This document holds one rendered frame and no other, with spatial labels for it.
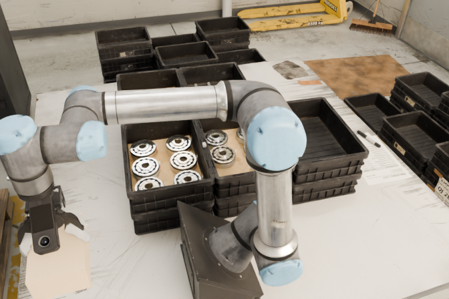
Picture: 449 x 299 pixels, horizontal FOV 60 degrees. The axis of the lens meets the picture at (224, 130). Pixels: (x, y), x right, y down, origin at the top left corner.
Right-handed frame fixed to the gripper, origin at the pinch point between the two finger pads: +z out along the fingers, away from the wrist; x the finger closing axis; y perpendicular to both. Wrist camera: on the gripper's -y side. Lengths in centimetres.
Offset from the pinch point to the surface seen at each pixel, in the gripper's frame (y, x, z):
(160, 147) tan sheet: 61, -33, 26
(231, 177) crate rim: 27, -52, 17
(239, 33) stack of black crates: 211, -123, 51
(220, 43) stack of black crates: 212, -108, 58
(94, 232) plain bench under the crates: 36, -3, 40
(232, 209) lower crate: 28, -53, 35
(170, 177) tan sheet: 43, -34, 27
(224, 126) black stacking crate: 65, -62, 25
